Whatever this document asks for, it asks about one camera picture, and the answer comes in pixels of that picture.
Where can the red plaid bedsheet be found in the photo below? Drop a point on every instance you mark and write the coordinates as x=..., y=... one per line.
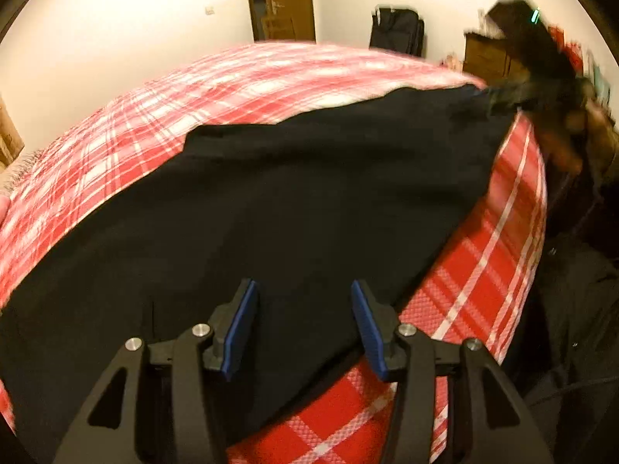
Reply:
x=242, y=82

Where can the person's dark jacket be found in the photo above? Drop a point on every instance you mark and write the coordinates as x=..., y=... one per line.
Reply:
x=580, y=324

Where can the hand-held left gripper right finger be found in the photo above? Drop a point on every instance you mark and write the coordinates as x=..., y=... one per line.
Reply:
x=367, y=328

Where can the person's right hand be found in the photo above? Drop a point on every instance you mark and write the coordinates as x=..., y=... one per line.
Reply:
x=563, y=140

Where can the pink folded quilt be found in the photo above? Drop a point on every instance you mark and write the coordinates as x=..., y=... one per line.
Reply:
x=3, y=208

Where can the brown wooden chair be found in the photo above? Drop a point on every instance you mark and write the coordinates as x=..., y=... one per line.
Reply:
x=278, y=29

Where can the brown wooden cabinet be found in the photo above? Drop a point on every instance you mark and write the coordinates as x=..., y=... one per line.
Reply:
x=483, y=58

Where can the black pants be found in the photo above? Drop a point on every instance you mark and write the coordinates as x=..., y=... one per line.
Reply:
x=290, y=193

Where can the cream wooden headboard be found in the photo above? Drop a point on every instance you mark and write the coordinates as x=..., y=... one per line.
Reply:
x=8, y=135

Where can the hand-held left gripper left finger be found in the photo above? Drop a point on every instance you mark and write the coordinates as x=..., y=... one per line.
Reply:
x=239, y=328

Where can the red decoration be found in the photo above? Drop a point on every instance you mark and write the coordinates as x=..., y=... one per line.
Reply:
x=573, y=55

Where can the black suitcase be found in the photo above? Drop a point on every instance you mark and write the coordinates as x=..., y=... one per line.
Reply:
x=396, y=31

